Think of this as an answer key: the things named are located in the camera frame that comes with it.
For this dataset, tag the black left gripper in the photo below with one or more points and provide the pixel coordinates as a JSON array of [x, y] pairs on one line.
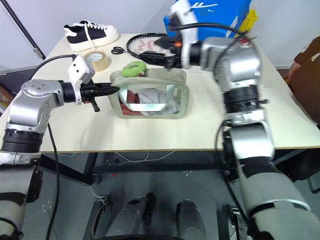
[[87, 93]]

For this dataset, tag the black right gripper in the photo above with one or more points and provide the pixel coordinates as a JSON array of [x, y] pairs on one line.
[[178, 53]]

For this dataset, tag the green zip pouch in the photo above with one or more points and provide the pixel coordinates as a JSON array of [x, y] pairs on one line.
[[150, 77]]

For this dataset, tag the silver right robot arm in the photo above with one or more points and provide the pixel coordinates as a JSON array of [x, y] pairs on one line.
[[237, 62]]

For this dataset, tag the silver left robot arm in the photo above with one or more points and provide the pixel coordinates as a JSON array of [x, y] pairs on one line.
[[32, 100]]

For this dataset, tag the red cloth inside pouch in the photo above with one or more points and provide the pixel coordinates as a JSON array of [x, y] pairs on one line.
[[131, 100]]

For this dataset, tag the grey cloth inside pouch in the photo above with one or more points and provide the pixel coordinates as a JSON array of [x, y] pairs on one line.
[[150, 96]]

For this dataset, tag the black racket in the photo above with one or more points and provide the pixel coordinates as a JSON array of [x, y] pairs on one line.
[[140, 45]]

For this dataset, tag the clear packing tape roll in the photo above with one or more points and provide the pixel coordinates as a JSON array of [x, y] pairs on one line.
[[100, 66]]

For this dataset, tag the black scissors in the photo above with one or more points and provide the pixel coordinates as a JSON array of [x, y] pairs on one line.
[[117, 50]]

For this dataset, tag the black and white sneaker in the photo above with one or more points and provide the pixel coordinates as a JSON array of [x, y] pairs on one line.
[[100, 33]]

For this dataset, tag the blue cardboard box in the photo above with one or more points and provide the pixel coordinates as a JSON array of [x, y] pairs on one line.
[[220, 12]]

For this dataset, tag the yellow plastic bin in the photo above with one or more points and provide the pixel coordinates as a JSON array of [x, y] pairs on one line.
[[251, 20]]

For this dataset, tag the black slanted pole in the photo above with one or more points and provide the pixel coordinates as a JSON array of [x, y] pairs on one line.
[[22, 27]]

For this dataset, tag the dark rounded robot leg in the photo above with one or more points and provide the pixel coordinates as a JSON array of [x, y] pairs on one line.
[[190, 220], [130, 217]]

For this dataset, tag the person in brown clothes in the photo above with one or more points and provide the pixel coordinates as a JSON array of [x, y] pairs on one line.
[[307, 82]]

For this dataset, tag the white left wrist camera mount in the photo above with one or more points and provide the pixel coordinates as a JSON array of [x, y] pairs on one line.
[[78, 66]]

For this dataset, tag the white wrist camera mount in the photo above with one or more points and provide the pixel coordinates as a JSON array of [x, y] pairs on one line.
[[78, 66], [190, 22]]

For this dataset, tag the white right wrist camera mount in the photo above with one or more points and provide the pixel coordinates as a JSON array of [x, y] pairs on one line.
[[190, 22]]

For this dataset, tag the black table frame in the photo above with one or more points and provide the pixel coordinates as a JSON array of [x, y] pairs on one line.
[[150, 168]]

